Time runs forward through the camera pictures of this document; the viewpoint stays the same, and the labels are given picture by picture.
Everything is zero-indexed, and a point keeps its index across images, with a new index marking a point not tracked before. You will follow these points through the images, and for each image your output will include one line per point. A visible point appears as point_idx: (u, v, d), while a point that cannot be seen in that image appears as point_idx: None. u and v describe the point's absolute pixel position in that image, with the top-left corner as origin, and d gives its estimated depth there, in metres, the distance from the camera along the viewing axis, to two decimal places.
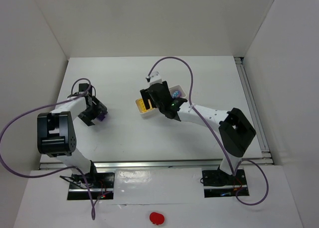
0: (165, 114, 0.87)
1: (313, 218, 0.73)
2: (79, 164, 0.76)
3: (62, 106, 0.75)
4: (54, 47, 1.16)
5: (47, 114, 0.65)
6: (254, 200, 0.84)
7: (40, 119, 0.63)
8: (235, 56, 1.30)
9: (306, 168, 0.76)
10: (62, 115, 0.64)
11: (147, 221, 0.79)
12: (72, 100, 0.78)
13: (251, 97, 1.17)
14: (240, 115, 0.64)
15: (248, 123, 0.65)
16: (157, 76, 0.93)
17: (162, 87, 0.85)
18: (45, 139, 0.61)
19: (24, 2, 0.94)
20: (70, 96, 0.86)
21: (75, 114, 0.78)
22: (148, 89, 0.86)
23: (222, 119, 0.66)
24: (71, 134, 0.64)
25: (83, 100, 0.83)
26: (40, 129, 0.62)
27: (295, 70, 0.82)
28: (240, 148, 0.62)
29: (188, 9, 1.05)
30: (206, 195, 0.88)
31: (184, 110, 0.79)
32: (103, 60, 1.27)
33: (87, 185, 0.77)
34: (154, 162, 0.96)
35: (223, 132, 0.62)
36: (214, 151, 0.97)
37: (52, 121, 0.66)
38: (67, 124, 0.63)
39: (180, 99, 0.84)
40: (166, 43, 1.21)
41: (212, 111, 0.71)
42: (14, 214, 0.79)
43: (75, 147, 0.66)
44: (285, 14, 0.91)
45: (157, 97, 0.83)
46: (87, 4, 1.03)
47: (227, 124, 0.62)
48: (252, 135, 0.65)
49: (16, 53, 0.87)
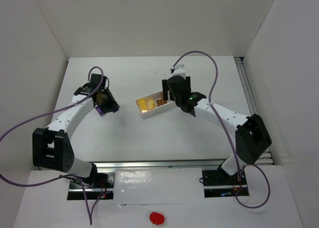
0: (180, 106, 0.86)
1: (313, 218, 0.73)
2: (77, 169, 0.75)
3: (64, 113, 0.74)
4: (54, 47, 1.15)
5: (43, 131, 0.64)
6: (254, 203, 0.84)
7: (35, 136, 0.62)
8: (235, 56, 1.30)
9: (306, 168, 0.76)
10: (57, 137, 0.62)
11: (147, 221, 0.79)
12: (75, 105, 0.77)
13: (251, 97, 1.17)
14: (259, 123, 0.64)
15: (265, 132, 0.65)
16: (182, 69, 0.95)
17: (182, 79, 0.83)
18: (40, 158, 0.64)
19: (24, 2, 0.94)
20: (80, 89, 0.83)
21: (77, 119, 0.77)
22: (168, 80, 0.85)
23: (240, 124, 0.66)
24: (66, 156, 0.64)
25: (88, 102, 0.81)
26: (35, 147, 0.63)
27: (295, 70, 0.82)
28: (252, 155, 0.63)
29: (188, 9, 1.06)
30: (206, 196, 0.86)
31: (201, 107, 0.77)
32: (103, 60, 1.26)
33: (82, 186, 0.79)
34: (154, 162, 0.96)
35: (239, 136, 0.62)
36: (214, 150, 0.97)
37: (48, 135, 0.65)
38: (61, 148, 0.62)
39: (198, 94, 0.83)
40: (166, 43, 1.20)
41: (231, 113, 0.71)
42: (13, 215, 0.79)
43: (70, 166, 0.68)
44: (285, 14, 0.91)
45: (175, 89, 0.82)
46: (86, 4, 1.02)
47: (245, 130, 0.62)
48: (267, 145, 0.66)
49: (17, 53, 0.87)
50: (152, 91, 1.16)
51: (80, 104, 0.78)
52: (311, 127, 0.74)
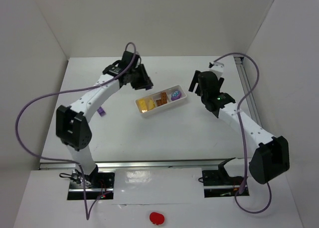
0: (206, 104, 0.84)
1: (313, 218, 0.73)
2: (82, 160, 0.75)
3: (88, 92, 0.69)
4: (54, 47, 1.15)
5: (65, 109, 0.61)
6: (255, 208, 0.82)
7: (58, 113, 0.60)
8: (234, 56, 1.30)
9: (306, 168, 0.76)
10: (77, 120, 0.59)
11: (147, 221, 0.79)
12: (100, 87, 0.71)
13: (251, 97, 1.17)
14: (283, 148, 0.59)
15: (286, 157, 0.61)
16: (221, 67, 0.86)
17: (213, 76, 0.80)
18: (61, 133, 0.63)
19: (24, 2, 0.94)
20: (108, 68, 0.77)
21: (100, 102, 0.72)
22: (200, 73, 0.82)
23: (263, 142, 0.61)
24: (84, 135, 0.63)
25: (116, 84, 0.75)
26: (57, 121, 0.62)
27: (295, 70, 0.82)
28: (264, 175, 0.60)
29: (188, 9, 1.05)
30: (206, 195, 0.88)
31: (227, 112, 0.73)
32: (102, 60, 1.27)
33: (83, 182, 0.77)
34: (154, 162, 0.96)
35: (258, 155, 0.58)
36: (213, 150, 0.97)
37: (70, 114, 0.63)
38: (79, 130, 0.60)
39: (228, 96, 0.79)
40: (166, 43, 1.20)
41: (257, 127, 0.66)
42: (14, 215, 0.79)
43: (87, 144, 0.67)
44: (285, 14, 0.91)
45: (205, 84, 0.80)
46: (86, 4, 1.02)
47: (268, 151, 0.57)
48: (283, 170, 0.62)
49: (17, 53, 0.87)
50: (152, 91, 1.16)
51: (105, 86, 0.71)
52: (311, 127, 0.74)
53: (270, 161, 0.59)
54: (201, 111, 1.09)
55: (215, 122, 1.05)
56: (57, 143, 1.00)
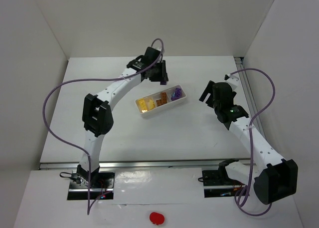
0: (218, 114, 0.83)
1: (313, 218, 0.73)
2: (92, 152, 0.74)
3: (113, 84, 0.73)
4: (54, 47, 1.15)
5: (93, 97, 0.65)
6: (257, 211, 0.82)
7: (85, 100, 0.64)
8: (234, 56, 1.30)
9: (305, 168, 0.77)
10: (101, 108, 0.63)
11: (147, 221, 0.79)
12: (123, 79, 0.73)
13: (251, 98, 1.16)
14: (292, 172, 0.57)
15: (293, 181, 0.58)
16: (236, 81, 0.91)
17: (229, 88, 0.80)
18: (86, 116, 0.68)
19: (24, 1, 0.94)
20: (132, 62, 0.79)
21: (123, 93, 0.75)
22: (214, 84, 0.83)
23: (271, 163, 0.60)
24: (106, 122, 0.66)
25: (138, 78, 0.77)
26: (84, 108, 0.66)
27: (295, 70, 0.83)
28: (268, 198, 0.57)
29: (189, 8, 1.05)
30: (206, 195, 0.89)
31: (239, 126, 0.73)
32: (102, 59, 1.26)
33: (89, 184, 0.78)
34: (154, 162, 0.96)
35: (264, 175, 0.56)
36: (214, 151, 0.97)
37: (97, 101, 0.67)
38: (102, 117, 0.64)
39: (241, 109, 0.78)
40: (167, 43, 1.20)
41: (267, 146, 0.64)
42: (13, 215, 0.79)
43: (107, 131, 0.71)
44: (285, 14, 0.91)
45: (219, 95, 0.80)
46: (86, 3, 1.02)
47: (275, 174, 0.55)
48: (290, 193, 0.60)
49: (16, 53, 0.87)
50: (153, 91, 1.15)
51: (128, 79, 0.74)
52: (310, 128, 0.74)
53: (276, 184, 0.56)
54: (201, 112, 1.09)
55: (215, 122, 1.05)
56: (57, 143, 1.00)
